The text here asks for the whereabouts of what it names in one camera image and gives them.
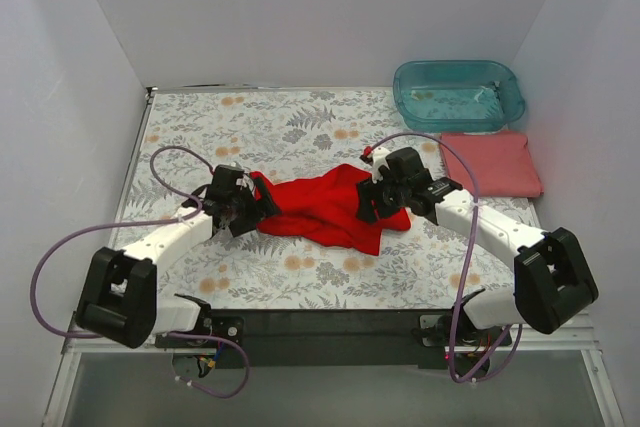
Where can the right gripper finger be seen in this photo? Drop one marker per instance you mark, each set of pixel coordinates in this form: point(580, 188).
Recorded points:
point(367, 210)
point(365, 188)

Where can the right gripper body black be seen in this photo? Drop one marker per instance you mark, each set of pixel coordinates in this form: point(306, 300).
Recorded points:
point(379, 197)

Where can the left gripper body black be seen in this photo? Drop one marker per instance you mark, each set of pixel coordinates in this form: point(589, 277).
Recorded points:
point(248, 205)

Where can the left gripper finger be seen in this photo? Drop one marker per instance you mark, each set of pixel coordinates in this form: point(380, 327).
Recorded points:
point(243, 225)
point(265, 203)

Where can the red t shirt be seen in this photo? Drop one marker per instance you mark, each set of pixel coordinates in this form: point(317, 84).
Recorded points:
point(323, 209)

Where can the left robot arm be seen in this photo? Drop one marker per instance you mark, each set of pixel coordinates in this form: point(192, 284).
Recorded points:
point(120, 299)

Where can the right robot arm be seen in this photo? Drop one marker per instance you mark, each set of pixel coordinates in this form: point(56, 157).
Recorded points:
point(552, 279)

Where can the floral tablecloth mat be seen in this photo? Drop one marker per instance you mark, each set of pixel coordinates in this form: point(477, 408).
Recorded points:
point(288, 135)

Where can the teal plastic bin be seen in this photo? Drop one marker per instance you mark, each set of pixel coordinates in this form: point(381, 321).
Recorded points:
point(457, 96)

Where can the folded pink t shirt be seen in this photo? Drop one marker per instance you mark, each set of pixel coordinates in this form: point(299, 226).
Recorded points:
point(501, 163)

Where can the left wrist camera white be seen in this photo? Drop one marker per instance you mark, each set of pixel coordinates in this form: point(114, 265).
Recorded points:
point(246, 180)

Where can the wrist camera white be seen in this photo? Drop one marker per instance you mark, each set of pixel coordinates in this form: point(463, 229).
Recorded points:
point(376, 158)
point(246, 180)

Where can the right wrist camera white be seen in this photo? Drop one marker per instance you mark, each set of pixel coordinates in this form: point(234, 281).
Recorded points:
point(376, 158)

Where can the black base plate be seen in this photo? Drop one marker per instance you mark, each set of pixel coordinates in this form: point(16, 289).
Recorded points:
point(329, 337)

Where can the aluminium frame rail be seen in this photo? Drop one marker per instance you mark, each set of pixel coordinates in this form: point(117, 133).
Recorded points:
point(577, 334)

